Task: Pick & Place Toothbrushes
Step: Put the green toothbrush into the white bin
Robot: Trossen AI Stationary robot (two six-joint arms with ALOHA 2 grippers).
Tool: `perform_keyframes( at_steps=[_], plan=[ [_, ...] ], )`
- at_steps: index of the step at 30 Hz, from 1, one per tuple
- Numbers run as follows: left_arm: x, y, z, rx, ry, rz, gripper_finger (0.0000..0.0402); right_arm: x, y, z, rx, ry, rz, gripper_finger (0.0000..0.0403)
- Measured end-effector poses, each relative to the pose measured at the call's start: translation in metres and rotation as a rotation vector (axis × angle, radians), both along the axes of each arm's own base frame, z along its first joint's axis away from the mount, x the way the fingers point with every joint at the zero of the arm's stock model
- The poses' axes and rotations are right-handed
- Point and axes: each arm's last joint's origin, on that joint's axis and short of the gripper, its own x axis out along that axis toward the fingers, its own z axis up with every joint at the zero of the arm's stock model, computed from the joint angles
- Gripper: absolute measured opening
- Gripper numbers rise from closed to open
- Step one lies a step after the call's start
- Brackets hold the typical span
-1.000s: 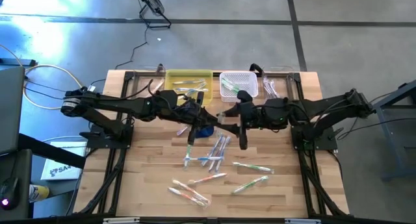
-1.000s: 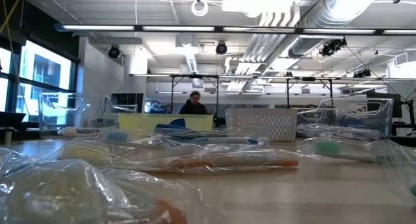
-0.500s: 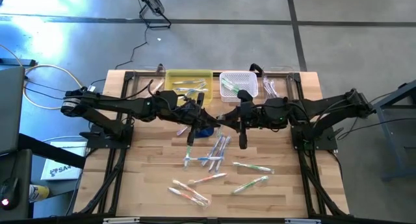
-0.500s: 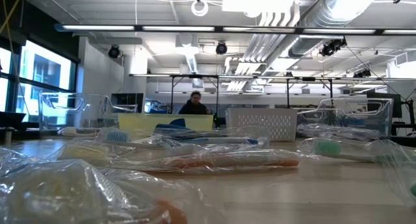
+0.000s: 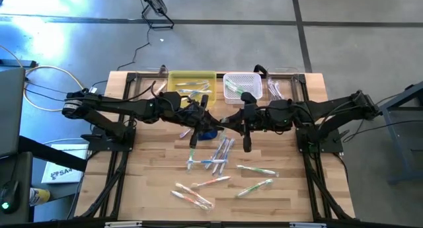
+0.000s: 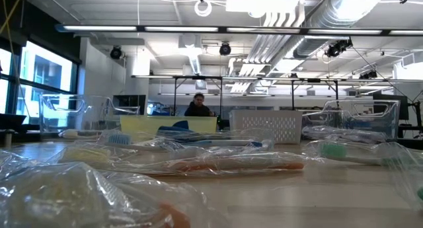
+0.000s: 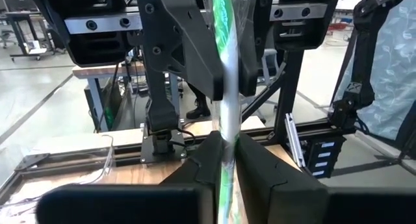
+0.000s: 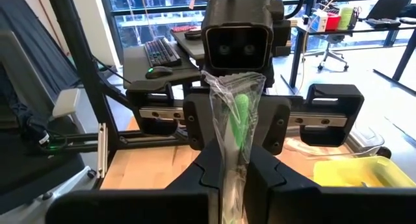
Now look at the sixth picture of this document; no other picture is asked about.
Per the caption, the blue plastic scoop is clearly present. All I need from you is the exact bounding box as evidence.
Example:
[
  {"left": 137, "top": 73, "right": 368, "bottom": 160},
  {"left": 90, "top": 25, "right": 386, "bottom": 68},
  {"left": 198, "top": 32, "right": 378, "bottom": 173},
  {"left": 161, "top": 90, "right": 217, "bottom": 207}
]
[{"left": 157, "top": 120, "right": 196, "bottom": 133}]

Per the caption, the purple toothbrush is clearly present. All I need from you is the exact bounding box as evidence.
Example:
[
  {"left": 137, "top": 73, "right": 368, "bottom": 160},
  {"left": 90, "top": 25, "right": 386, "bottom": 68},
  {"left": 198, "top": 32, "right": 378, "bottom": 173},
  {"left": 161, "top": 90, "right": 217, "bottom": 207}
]
[
  {"left": 325, "top": 131, "right": 388, "bottom": 145},
  {"left": 302, "top": 125, "right": 387, "bottom": 140}
]

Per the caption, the person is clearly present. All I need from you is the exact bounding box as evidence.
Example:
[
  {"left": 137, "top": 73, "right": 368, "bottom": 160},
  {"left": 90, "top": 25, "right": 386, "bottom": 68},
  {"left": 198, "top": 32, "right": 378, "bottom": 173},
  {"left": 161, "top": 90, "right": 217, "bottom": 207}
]
[{"left": 184, "top": 93, "right": 216, "bottom": 118}]

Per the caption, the yellow plastic bin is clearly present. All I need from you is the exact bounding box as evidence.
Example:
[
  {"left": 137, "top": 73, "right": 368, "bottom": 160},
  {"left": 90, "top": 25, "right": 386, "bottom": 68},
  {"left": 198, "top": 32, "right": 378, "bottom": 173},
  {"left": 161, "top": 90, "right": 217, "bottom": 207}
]
[{"left": 120, "top": 114, "right": 218, "bottom": 142}]

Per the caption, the white perforated plastic basket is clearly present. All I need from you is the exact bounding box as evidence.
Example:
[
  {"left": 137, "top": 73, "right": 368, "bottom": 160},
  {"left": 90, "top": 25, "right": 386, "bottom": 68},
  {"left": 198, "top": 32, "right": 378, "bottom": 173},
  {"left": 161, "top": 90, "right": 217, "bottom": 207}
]
[{"left": 229, "top": 109, "right": 303, "bottom": 145}]

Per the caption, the black monitor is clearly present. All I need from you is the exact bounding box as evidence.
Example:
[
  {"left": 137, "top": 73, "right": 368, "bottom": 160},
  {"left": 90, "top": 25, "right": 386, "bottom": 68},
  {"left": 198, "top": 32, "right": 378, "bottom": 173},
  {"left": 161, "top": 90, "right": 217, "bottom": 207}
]
[
  {"left": 112, "top": 94, "right": 147, "bottom": 116},
  {"left": 372, "top": 92, "right": 410, "bottom": 121}
]

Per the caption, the long ceiling light strip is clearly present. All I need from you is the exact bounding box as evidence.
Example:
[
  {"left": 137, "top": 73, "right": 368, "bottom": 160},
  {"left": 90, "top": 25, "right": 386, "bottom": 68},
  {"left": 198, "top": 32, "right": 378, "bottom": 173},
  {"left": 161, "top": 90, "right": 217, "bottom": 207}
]
[{"left": 54, "top": 24, "right": 423, "bottom": 36}]

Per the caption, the clear plastic bin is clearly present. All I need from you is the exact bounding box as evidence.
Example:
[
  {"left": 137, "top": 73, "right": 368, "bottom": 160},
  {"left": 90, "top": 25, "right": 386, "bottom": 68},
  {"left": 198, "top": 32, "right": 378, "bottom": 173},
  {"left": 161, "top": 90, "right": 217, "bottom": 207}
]
[
  {"left": 300, "top": 98, "right": 401, "bottom": 143},
  {"left": 38, "top": 94, "right": 141, "bottom": 139}
]

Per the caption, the window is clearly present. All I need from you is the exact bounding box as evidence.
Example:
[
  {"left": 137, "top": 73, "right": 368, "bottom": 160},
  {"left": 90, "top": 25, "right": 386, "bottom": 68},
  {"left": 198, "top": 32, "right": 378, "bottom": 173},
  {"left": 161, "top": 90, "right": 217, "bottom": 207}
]
[{"left": 0, "top": 39, "right": 80, "bottom": 126}]

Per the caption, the distant black workstation frame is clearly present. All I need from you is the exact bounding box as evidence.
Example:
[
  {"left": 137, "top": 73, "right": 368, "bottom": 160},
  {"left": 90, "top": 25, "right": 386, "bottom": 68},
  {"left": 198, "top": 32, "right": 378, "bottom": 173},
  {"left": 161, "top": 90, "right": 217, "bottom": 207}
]
[{"left": 131, "top": 74, "right": 341, "bottom": 120}]

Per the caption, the white cable coil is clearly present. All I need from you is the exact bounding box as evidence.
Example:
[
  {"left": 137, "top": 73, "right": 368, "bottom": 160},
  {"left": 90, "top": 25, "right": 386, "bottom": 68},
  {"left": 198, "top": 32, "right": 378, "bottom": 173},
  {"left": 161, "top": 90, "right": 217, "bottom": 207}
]
[{"left": 193, "top": 0, "right": 213, "bottom": 18}]

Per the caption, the silver ventilation duct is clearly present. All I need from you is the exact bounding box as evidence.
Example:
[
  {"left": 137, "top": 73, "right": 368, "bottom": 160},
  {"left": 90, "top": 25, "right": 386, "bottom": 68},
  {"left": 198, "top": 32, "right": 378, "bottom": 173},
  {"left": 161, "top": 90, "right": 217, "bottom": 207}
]
[{"left": 292, "top": 0, "right": 386, "bottom": 60}]

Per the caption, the yellow hanging cord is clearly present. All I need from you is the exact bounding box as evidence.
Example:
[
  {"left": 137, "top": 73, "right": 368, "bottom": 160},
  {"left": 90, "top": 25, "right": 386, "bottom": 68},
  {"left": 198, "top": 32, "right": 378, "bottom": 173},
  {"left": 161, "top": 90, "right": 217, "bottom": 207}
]
[{"left": 0, "top": 0, "right": 24, "bottom": 36}]

